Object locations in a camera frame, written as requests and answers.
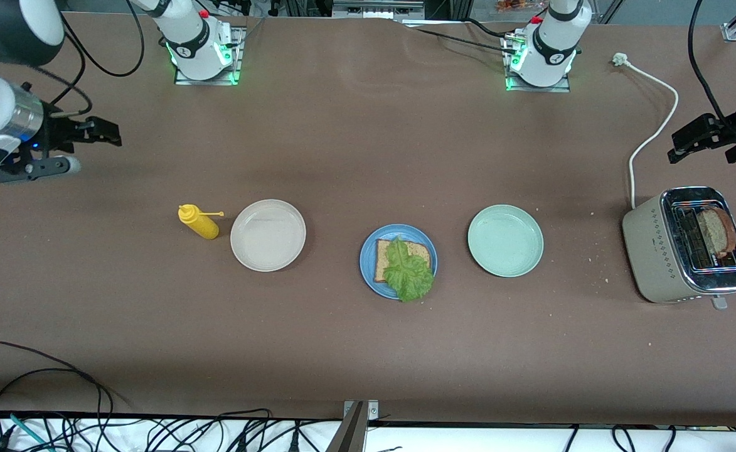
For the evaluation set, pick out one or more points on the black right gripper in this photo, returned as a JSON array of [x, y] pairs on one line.
[[58, 134]]

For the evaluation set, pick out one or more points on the yellow squeeze bottle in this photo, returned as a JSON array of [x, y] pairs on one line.
[[201, 225]]

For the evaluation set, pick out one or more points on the brown bread slice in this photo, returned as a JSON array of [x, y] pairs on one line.
[[383, 263], [716, 231]]

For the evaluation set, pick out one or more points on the green lettuce leaf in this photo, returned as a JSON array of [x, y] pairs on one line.
[[408, 276]]

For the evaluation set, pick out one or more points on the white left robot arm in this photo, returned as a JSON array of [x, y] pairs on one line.
[[553, 44]]

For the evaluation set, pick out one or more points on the white round plate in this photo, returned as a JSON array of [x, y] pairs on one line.
[[267, 235]]

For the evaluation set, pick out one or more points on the green round plate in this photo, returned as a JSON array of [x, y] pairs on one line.
[[505, 241]]

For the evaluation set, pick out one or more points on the blue round plate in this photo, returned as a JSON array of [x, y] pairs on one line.
[[368, 251]]

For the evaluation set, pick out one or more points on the beige chrome toaster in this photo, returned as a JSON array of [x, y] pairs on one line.
[[656, 251]]

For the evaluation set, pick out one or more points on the orange snack packet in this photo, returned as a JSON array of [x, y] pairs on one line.
[[515, 5]]

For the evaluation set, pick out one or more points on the grey metal box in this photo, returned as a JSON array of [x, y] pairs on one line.
[[377, 7]]

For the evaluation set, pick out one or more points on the metal post bracket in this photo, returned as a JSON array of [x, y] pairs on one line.
[[355, 433]]

